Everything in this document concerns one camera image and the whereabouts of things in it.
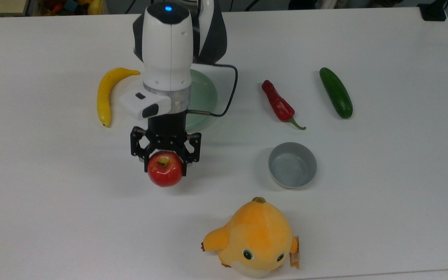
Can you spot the red chili pepper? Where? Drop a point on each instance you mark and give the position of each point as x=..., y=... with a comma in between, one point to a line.
x=278, y=104

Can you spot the pale green plate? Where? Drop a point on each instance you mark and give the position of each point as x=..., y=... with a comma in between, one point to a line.
x=204, y=95

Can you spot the red apple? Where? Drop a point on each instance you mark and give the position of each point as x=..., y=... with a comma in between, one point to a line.
x=166, y=173

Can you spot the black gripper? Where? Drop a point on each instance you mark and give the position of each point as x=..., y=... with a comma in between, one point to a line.
x=167, y=132

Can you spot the green cucumber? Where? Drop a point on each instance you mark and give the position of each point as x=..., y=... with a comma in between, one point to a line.
x=336, y=93

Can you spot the orange plush toy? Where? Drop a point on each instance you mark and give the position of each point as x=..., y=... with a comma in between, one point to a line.
x=257, y=233

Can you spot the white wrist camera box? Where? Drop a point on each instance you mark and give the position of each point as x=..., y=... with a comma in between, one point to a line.
x=144, y=104

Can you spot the small grey bowl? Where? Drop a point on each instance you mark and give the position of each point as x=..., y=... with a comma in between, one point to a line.
x=292, y=166

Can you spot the yellow banana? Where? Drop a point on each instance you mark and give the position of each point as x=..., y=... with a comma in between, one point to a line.
x=103, y=97

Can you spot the bin of colourful toys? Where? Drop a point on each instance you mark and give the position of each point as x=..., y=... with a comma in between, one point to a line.
x=68, y=7

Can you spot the black table clamp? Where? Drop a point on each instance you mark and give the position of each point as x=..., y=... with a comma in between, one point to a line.
x=433, y=11

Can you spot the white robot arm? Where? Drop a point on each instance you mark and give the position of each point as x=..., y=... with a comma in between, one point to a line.
x=167, y=46

